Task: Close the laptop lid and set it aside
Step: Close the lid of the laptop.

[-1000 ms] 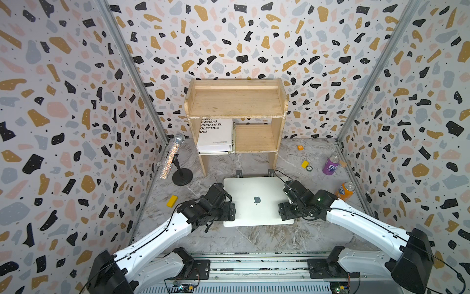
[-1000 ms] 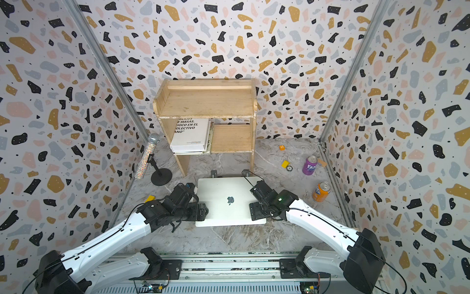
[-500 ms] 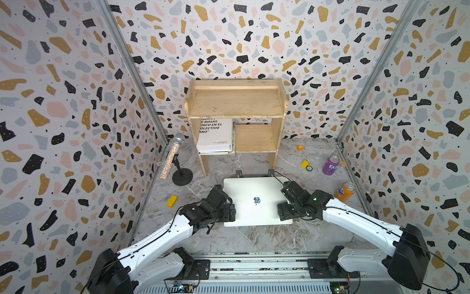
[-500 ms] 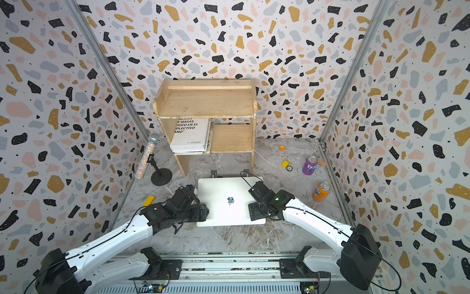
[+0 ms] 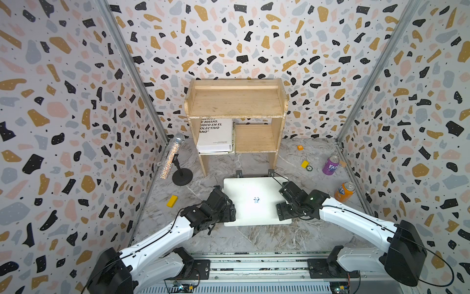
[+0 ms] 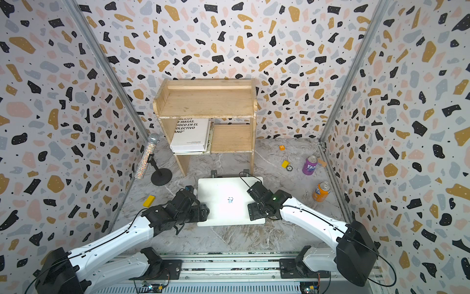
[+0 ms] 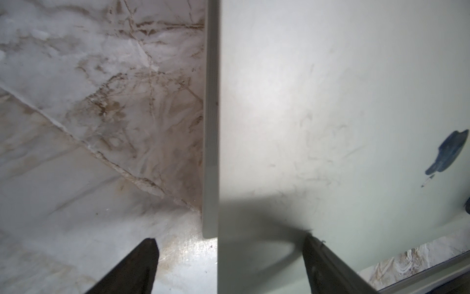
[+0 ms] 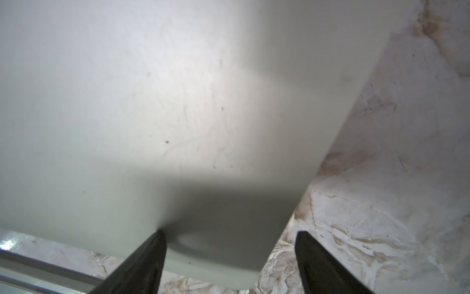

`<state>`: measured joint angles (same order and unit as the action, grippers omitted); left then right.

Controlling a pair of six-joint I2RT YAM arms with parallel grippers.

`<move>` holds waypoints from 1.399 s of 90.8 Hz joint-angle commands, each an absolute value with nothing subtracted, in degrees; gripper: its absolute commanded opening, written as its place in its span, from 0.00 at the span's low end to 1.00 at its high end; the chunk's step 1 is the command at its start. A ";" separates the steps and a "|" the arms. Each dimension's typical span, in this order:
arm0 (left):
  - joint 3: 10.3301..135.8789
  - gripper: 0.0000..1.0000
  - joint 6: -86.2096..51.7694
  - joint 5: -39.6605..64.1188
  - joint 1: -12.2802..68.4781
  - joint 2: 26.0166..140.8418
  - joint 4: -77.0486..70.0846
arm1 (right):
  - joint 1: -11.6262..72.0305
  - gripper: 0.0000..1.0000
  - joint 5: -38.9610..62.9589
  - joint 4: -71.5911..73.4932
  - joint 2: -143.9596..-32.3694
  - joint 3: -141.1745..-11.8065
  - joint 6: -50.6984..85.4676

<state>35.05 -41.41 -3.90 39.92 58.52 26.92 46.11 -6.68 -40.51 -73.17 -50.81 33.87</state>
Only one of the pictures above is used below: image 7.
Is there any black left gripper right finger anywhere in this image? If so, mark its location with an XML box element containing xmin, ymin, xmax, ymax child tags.
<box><xmin>302</xmin><ymin>234</ymin><xmax>377</xmax><ymax>294</ymax></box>

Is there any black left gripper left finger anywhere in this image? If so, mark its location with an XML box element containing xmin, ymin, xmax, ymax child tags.
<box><xmin>86</xmin><ymin>238</ymin><xmax>159</xmax><ymax>294</ymax></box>

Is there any silver laptop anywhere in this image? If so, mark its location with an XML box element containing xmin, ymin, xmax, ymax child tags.
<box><xmin>203</xmin><ymin>1</ymin><xmax>470</xmax><ymax>294</ymax></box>

